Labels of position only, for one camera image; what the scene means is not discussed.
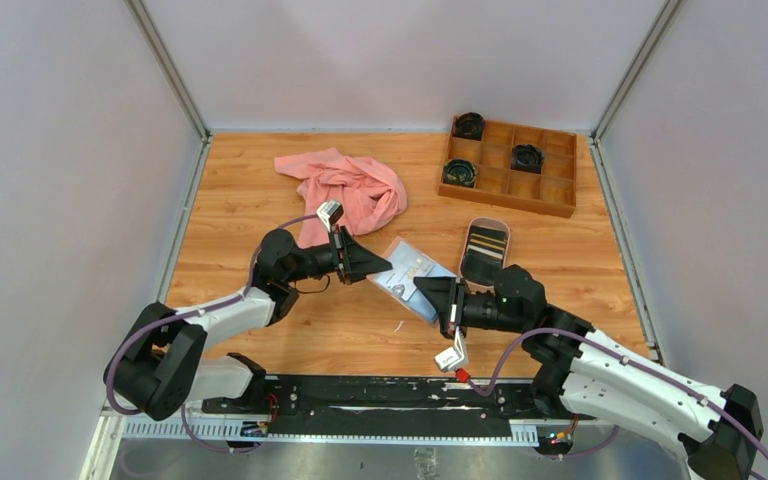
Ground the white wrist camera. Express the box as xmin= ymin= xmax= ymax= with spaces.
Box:
xmin=434 ymin=327 xmax=469 ymax=373
xmin=316 ymin=199 xmax=344 ymax=231

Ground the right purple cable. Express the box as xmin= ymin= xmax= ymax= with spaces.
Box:
xmin=455 ymin=328 xmax=768 ymax=480

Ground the pink oval card tray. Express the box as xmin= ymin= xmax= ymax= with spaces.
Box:
xmin=458 ymin=217 xmax=511 ymax=291

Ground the purple cable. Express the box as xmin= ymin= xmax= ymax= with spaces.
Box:
xmin=455 ymin=328 xmax=768 ymax=480
xmin=105 ymin=213 xmax=320 ymax=454

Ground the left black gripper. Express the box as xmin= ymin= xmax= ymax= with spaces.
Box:
xmin=284 ymin=226 xmax=392 ymax=287

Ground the black coil top left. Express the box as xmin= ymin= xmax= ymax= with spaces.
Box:
xmin=452 ymin=112 xmax=486 ymax=141

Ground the wooden compartment tray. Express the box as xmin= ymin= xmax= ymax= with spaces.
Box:
xmin=436 ymin=115 xmax=578 ymax=218

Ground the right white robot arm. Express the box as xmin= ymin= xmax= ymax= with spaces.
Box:
xmin=414 ymin=265 xmax=763 ymax=479

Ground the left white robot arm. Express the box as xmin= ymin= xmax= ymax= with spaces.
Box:
xmin=103 ymin=227 xmax=392 ymax=421

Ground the pink cloth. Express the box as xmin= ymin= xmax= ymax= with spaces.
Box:
xmin=274 ymin=147 xmax=408 ymax=236

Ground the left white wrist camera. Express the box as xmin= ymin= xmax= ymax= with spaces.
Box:
xmin=316 ymin=199 xmax=344 ymax=231

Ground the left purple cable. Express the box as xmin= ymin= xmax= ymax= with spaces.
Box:
xmin=105 ymin=213 xmax=320 ymax=454

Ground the black coil bottom left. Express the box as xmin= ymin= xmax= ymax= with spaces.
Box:
xmin=442 ymin=158 xmax=477 ymax=188

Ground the black coil middle right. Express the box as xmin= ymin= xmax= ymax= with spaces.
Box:
xmin=510 ymin=144 xmax=545 ymax=174

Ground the black coil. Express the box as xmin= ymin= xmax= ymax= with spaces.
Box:
xmin=510 ymin=144 xmax=545 ymax=174
xmin=442 ymin=158 xmax=477 ymax=188
xmin=452 ymin=112 xmax=486 ymax=141

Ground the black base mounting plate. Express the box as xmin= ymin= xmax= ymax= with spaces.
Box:
xmin=196 ymin=375 xmax=579 ymax=448

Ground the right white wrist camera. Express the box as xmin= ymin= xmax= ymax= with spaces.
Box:
xmin=434 ymin=327 xmax=469 ymax=373

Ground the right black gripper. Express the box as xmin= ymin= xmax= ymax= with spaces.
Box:
xmin=412 ymin=276 xmax=527 ymax=340

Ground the black striped card in tray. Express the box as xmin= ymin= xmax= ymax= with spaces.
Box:
xmin=460 ymin=226 xmax=508 ymax=285

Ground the silver diamond VIP card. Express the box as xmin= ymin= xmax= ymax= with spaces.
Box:
xmin=382 ymin=254 xmax=435 ymax=301

